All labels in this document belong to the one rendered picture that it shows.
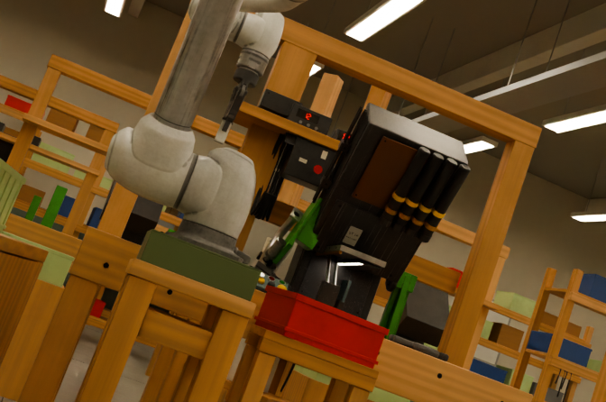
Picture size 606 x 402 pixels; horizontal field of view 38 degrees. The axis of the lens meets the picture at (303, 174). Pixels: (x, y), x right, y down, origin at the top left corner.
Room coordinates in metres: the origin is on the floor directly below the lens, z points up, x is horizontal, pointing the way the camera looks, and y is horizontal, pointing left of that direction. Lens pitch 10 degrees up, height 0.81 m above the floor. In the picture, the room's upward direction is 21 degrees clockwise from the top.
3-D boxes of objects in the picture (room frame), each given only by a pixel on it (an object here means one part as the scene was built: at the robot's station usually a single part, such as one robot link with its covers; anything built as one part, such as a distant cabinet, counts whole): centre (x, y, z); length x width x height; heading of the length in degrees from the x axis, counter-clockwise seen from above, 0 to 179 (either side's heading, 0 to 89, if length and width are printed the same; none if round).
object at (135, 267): (2.34, 0.18, 0.83); 0.32 x 0.32 x 0.04; 10
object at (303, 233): (3.03, -0.08, 1.17); 0.13 x 0.12 x 0.20; 99
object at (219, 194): (2.34, 0.19, 1.10); 0.18 x 0.16 x 0.22; 99
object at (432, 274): (3.47, -0.09, 1.23); 1.30 x 0.05 x 0.09; 99
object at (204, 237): (2.35, 0.16, 0.96); 0.22 x 0.18 x 0.06; 109
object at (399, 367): (2.83, -0.19, 0.82); 1.50 x 0.14 x 0.15; 99
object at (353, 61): (3.40, -0.10, 1.89); 1.50 x 0.09 x 0.09; 99
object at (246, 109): (3.36, -0.11, 1.52); 0.90 x 0.25 x 0.04; 99
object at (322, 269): (3.26, -0.23, 1.07); 0.30 x 0.18 x 0.34; 99
